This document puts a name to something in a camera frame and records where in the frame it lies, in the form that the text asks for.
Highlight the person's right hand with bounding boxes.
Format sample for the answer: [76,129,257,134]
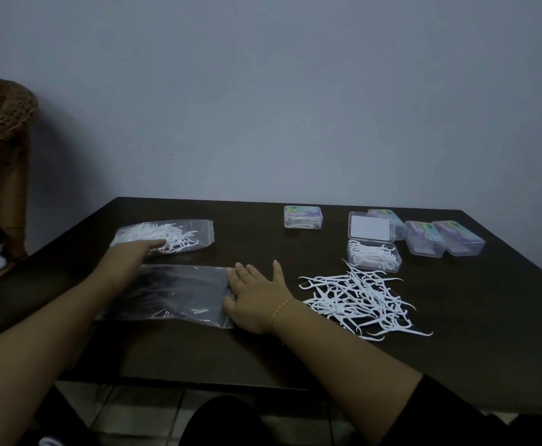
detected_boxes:
[223,260,296,336]

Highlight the person's left hand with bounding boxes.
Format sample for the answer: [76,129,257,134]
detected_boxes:
[92,239,167,298]

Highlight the clear plastic zip bag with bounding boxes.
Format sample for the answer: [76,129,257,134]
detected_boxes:
[96,264,237,330]

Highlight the person's left forearm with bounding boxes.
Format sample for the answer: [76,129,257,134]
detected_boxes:
[0,272,119,446]

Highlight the person's right forearm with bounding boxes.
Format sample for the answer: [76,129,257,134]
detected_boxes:
[271,300,424,446]

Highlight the bagged bunch of floss picks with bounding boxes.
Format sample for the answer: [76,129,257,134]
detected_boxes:
[121,222,200,254]

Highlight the clear zip bag holding picks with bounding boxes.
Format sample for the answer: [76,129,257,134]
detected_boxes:
[110,219,215,256]

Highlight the closed clear floss pick box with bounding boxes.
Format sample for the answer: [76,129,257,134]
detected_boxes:
[367,209,407,241]
[283,205,324,230]
[431,220,486,257]
[404,220,448,258]

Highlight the loose pile of floss picks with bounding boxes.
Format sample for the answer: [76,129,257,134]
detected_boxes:
[298,260,433,342]

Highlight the boxed heap of floss picks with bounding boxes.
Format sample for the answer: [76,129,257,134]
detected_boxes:
[349,241,399,271]

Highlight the open clear plastic box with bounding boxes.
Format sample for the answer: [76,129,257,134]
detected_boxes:
[346,211,402,273]

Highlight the black trousers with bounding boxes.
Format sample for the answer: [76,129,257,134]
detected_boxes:
[178,395,276,446]

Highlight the black sleeve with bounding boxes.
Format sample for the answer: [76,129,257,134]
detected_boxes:
[379,373,542,446]

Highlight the thin gold bracelet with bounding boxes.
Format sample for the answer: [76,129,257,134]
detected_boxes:
[269,299,295,334]

